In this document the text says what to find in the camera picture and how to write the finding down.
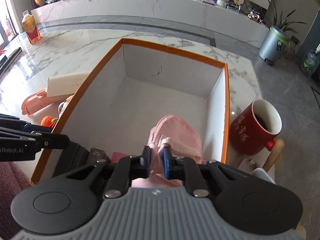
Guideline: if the pink wallet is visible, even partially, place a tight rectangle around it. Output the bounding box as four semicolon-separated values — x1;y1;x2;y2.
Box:
111;152;129;164

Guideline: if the orange crochet ball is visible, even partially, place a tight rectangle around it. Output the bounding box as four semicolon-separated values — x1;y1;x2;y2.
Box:
41;116;59;128

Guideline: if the brown photo box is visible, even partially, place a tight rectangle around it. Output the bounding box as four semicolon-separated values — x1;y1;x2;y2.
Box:
87;147;111;165

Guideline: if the pink cloth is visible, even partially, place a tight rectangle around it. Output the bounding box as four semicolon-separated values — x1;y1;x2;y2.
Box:
132;114;202;188

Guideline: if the purple fluffy blanket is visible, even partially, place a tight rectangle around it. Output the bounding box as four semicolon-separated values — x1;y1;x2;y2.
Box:
1;162;30;239

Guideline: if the pink phone holder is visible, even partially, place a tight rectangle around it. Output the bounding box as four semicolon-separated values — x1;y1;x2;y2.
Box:
21;88;67;116

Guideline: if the red panda plush toy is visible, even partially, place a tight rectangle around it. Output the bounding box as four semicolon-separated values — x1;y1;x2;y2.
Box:
58;95;74;117

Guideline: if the black small box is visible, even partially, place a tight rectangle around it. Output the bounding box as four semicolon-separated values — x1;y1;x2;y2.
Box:
53;141;89;177

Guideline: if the white glasses case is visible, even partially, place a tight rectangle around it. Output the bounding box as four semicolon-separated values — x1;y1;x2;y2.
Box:
47;72;90;97

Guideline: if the orange cardboard box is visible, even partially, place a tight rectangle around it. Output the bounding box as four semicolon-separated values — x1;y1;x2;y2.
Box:
30;37;230;186

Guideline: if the orange tea bottle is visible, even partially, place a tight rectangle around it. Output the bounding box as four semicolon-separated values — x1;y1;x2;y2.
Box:
22;10;41;44

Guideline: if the silver pedal trash bin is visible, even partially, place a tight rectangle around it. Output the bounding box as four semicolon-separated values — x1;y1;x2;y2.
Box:
258;25;290;66

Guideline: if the white marble tv cabinet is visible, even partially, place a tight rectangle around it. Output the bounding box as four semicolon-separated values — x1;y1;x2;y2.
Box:
31;0;268;48

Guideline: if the water jug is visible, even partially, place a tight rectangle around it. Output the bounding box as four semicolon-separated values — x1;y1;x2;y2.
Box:
300;44;320;77

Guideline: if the potted plant by bin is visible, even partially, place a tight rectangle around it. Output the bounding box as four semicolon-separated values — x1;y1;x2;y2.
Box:
267;0;306;33

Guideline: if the red mug wooden handle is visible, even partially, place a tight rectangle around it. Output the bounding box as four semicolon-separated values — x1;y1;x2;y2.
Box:
229;99;285;172

